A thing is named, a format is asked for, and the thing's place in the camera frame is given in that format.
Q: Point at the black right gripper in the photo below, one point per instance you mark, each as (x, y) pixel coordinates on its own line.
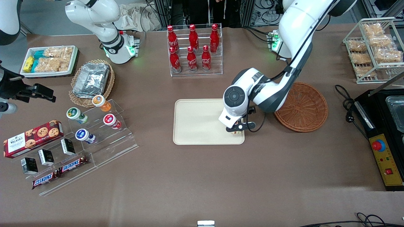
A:
(13, 88)

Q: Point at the yellow emergency stop control box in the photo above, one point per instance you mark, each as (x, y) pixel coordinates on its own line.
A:
(386, 160)

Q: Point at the clear acrylic bottle rack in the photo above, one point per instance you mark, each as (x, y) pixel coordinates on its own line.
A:
(217, 67)

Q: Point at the Snickers chocolate bar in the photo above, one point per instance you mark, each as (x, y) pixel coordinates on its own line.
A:
(44, 179)
(72, 164)

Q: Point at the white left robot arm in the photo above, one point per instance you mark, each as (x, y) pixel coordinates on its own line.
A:
(296, 19)

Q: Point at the green lid yogurt cup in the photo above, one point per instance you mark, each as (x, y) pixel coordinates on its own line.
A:
(75, 114)

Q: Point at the white rectangular snack tray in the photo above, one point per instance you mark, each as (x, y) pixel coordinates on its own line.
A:
(74, 60)

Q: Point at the round brown wicker basket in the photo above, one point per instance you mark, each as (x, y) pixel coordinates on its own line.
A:
(306, 107)

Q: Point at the orange lid yogurt cup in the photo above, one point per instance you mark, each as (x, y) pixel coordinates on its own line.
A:
(100, 102)

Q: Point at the yellow snack packet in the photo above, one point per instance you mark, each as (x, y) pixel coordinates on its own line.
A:
(28, 64)

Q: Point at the small black box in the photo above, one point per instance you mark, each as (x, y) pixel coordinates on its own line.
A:
(68, 147)
(30, 165)
(46, 157)

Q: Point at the clear rice cracker bag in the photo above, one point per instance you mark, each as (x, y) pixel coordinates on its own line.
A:
(52, 64)
(58, 52)

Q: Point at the grey metal bar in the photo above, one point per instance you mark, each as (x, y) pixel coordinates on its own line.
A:
(386, 84)

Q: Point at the teal snack packet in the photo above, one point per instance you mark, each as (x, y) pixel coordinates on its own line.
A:
(35, 65)
(39, 54)

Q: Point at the clear acrylic stepped stand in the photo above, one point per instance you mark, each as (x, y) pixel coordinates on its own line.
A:
(79, 176)
(116, 145)

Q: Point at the blue lid yogurt cup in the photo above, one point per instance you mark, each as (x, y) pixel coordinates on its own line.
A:
(83, 135)

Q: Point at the stack of foil trays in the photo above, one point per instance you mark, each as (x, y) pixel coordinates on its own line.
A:
(91, 80)

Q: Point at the cream plastic tray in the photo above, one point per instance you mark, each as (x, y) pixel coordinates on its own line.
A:
(195, 123)

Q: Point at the beige crumpled cloth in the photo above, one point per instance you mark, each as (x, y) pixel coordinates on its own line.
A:
(135, 17)

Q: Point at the red cola bottle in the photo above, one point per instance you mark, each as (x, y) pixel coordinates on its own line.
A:
(175, 61)
(171, 37)
(214, 39)
(193, 37)
(192, 60)
(206, 59)

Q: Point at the red lid yogurt cup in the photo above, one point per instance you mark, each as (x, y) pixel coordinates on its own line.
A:
(110, 120)

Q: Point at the clear plastic container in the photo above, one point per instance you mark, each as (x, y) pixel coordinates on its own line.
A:
(397, 113)

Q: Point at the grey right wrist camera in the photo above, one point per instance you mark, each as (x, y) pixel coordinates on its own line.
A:
(8, 108)

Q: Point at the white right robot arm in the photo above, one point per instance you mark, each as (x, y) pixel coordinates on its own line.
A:
(94, 12)

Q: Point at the person in dark clothes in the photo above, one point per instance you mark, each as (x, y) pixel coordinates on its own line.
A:
(205, 12)

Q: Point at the black appliance frame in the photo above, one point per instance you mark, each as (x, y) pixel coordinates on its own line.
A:
(378, 104)

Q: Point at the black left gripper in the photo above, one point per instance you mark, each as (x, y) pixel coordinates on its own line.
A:
(250, 109)

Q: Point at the triangular sandwich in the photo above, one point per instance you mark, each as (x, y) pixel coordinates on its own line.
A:
(237, 133)

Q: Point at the red Walkers cookie box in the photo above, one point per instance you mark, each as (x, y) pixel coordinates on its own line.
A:
(31, 138)

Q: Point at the light wicker basket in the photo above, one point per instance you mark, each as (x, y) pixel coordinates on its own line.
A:
(105, 91)

